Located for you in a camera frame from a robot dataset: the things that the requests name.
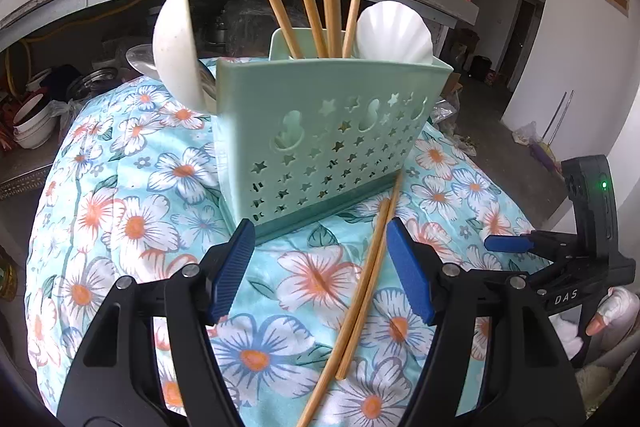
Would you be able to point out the beige plastic spoon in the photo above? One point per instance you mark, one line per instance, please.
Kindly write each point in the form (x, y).
(175, 47)

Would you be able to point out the mop with metal pole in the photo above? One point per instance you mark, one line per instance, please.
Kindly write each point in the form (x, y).
(542, 152)

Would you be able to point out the stack of white bowls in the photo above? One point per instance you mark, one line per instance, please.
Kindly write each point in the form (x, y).
(32, 127)

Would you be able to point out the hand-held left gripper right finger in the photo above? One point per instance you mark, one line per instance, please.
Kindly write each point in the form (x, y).
(410, 272)

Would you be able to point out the white scalloped spoon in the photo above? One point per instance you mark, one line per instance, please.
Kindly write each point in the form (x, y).
(395, 32)

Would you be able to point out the small white plastic bag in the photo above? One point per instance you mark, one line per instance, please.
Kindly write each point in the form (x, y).
(525, 134)

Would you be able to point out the person's right hand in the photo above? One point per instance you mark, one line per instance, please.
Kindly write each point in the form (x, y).
(617, 312)

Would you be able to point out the stack of metal bowls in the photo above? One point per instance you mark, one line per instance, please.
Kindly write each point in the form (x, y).
(95, 83)

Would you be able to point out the green plastic utensil holder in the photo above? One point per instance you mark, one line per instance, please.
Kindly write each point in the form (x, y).
(260, 87)

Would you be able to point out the black bin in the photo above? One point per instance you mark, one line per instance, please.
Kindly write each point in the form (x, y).
(480, 68)

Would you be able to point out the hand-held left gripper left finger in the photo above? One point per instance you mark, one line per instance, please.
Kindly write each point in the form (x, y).
(232, 272)

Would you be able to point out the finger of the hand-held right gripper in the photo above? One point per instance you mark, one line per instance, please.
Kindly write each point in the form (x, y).
(505, 243)

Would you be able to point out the floral blue blanket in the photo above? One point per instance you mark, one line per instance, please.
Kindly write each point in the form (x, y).
(125, 187)

